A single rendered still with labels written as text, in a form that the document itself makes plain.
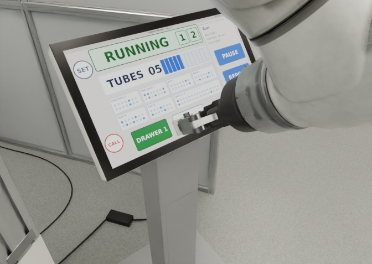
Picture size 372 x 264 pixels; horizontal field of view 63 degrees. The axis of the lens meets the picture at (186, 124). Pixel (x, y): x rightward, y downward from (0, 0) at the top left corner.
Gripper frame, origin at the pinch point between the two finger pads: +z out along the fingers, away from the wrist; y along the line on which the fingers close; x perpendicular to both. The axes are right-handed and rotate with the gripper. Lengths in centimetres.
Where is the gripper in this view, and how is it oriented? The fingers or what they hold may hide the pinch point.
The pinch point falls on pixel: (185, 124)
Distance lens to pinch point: 54.6
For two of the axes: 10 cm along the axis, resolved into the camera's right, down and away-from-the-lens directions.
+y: -8.1, 3.5, -4.8
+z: -4.5, 1.6, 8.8
